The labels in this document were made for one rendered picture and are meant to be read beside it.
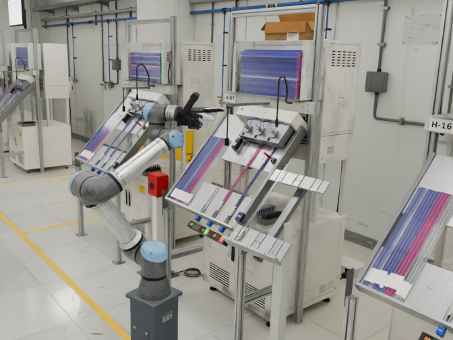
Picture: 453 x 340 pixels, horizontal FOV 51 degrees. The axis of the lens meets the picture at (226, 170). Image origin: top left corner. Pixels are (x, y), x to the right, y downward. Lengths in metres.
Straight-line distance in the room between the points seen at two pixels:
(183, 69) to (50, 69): 3.25
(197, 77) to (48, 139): 3.40
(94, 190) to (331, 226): 1.70
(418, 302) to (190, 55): 2.71
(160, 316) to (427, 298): 1.11
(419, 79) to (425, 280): 2.30
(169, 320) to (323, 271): 1.29
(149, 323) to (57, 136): 5.03
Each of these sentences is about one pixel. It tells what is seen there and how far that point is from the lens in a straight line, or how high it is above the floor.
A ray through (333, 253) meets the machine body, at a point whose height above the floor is 0.37.
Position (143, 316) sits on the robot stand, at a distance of 2.24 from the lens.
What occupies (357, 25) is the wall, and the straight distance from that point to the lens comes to 4.36.
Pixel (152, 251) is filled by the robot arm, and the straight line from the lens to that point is 2.13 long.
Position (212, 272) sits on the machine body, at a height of 0.17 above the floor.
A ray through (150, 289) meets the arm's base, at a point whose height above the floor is 0.60.
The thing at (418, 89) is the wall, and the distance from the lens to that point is 4.03.
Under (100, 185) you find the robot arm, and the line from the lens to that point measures 1.94.
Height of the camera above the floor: 1.60
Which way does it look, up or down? 13 degrees down
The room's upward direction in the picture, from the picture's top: 2 degrees clockwise
